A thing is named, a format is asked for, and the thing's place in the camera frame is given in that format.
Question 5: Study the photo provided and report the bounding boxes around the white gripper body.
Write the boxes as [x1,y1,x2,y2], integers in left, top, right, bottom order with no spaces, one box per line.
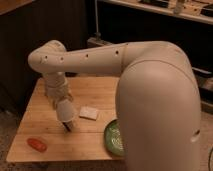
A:
[44,74,69,101]

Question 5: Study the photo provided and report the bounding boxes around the wooden table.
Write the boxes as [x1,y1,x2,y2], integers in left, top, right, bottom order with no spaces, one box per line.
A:
[7,77,118,162]

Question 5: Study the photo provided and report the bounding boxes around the orange oval object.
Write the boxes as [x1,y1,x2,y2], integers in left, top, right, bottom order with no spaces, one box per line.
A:
[27,138,47,152]

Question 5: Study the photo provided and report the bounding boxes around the background shelf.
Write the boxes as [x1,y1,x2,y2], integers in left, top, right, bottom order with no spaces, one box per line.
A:
[101,0,213,25]

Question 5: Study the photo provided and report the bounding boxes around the dark eraser block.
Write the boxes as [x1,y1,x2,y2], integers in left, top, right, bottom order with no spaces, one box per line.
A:
[63,121,74,132]

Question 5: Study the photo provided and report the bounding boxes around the white sponge pad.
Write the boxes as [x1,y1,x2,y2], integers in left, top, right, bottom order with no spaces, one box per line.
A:
[79,106,99,120]

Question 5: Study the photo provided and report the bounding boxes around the metal rail beam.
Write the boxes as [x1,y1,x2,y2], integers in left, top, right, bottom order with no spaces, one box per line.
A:
[87,37,111,48]

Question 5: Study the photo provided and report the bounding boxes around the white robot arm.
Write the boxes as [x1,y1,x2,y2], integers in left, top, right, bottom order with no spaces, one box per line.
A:
[28,40,201,171]

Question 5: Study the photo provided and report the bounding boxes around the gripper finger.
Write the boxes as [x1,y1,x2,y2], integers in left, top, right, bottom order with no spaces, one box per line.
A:
[65,93,74,102]
[52,100,57,110]

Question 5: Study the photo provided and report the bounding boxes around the green ceramic bowl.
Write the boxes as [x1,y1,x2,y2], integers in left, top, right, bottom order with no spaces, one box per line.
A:
[104,119,124,157]

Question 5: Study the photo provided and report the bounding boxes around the vertical metal pole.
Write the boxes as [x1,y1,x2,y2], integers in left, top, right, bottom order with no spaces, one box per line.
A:
[94,0,101,40]

